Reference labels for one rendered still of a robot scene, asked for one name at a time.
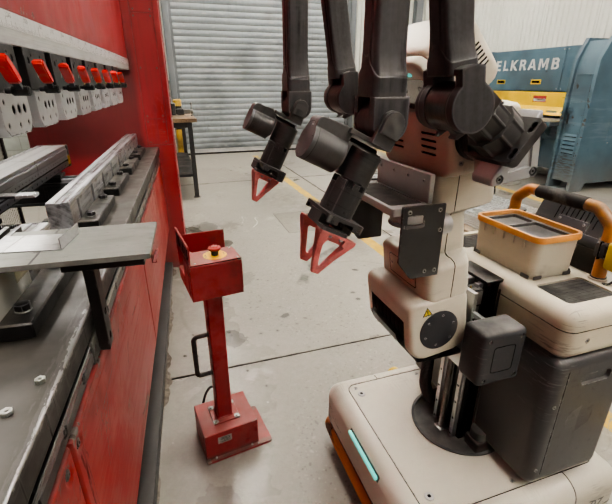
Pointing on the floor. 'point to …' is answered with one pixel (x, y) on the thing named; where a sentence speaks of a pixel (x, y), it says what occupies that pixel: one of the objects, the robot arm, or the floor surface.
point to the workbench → (182, 118)
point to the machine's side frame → (131, 113)
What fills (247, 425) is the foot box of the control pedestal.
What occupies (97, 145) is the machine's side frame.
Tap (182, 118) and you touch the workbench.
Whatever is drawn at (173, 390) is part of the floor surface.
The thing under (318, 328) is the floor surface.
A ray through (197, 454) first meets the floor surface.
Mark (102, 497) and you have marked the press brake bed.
